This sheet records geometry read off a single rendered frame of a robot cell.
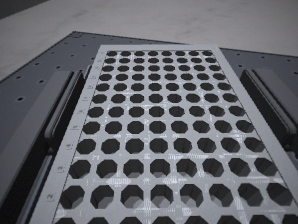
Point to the grey perforated metal plate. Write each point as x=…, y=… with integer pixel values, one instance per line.
x=159, y=127

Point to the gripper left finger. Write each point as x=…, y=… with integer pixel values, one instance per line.
x=39, y=135

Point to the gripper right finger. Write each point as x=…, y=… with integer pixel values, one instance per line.
x=276, y=103

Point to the grey perforated base plate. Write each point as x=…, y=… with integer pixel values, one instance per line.
x=20, y=89

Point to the black rectangular frame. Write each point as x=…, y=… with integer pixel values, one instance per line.
x=43, y=178

